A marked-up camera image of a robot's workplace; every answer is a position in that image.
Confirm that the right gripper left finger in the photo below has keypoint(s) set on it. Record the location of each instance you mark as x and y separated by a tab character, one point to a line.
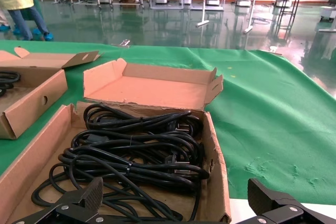
89	197

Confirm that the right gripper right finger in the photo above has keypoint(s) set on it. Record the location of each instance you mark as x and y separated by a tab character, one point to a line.
265	200

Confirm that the cardboard box with round hole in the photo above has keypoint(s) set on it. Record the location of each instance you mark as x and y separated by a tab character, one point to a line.
31	108

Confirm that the cardboard box with torn lid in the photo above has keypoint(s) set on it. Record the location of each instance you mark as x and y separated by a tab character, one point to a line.
152	90

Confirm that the green table cloth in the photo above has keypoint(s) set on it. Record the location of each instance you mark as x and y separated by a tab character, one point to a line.
262	116

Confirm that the pale table edge clamp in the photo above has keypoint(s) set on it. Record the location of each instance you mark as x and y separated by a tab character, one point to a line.
274	49

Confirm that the metal table clamp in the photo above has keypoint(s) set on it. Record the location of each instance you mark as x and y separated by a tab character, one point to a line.
124	43

